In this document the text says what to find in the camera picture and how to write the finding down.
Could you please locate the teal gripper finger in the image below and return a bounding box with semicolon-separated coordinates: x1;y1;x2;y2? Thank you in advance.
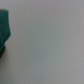
0;9;11;58

